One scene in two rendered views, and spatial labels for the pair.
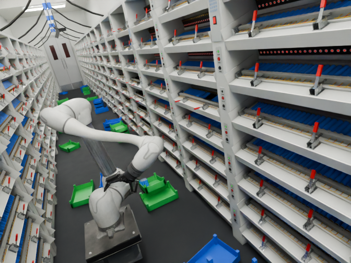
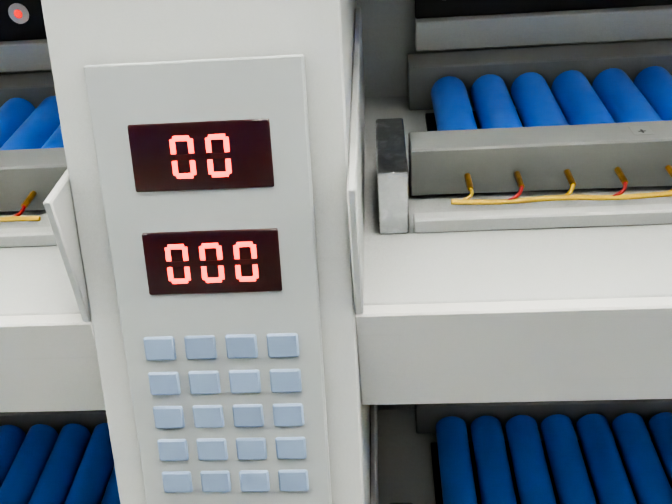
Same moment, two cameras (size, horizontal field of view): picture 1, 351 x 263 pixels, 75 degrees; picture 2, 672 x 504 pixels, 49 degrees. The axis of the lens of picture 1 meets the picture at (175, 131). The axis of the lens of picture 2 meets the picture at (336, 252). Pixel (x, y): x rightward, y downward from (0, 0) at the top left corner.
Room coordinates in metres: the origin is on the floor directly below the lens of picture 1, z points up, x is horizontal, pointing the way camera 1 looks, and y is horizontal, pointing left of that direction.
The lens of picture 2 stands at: (0.99, -0.07, 1.57)
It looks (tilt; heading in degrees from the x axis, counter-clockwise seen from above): 17 degrees down; 296
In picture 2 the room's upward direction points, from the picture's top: 3 degrees counter-clockwise
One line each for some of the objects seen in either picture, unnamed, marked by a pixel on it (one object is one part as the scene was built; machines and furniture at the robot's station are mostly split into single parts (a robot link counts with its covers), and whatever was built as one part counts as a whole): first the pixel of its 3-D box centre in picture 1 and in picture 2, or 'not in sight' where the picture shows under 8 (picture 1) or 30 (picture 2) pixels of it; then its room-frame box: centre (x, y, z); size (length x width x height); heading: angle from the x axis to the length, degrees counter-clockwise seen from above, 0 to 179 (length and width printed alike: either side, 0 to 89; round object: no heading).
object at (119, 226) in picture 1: (109, 224); not in sight; (1.19, 0.54, 0.29); 0.22 x 0.18 x 0.06; 12
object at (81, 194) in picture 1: (82, 192); not in sight; (2.00, 1.05, 0.04); 0.30 x 0.20 x 0.08; 11
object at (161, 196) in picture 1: (159, 195); not in sight; (1.72, 0.26, 0.04); 0.30 x 0.20 x 0.08; 112
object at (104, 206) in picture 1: (103, 204); not in sight; (1.22, 0.54, 0.43); 0.18 x 0.16 x 0.22; 159
